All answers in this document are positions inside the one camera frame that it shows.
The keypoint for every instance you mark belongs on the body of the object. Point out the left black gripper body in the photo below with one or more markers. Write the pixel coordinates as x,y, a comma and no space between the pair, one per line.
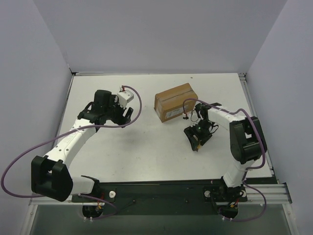
121,115

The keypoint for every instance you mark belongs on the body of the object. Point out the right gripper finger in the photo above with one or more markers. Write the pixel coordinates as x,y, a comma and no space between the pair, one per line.
193,139
203,140

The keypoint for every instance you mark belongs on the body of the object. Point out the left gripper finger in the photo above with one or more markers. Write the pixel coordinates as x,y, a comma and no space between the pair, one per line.
127,117
120,120

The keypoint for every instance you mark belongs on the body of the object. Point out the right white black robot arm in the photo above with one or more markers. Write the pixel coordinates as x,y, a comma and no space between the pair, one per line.
247,143

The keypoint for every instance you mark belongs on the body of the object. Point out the brown cardboard express box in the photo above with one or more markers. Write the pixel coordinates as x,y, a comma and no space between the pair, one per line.
170,104

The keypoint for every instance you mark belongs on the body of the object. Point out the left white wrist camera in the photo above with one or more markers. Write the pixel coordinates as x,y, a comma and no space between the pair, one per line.
124,97

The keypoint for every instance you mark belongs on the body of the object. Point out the left side aluminium rail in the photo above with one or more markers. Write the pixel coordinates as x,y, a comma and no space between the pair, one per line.
65,104

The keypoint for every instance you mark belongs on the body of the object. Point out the front aluminium rail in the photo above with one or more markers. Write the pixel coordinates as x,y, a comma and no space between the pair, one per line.
170,193

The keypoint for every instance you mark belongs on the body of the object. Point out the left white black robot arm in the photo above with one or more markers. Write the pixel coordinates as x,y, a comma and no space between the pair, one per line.
50,174

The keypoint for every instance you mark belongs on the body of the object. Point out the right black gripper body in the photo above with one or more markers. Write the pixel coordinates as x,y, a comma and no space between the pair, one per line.
198,134

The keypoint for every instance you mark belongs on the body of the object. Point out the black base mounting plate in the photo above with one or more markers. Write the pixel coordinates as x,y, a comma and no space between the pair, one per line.
98,204

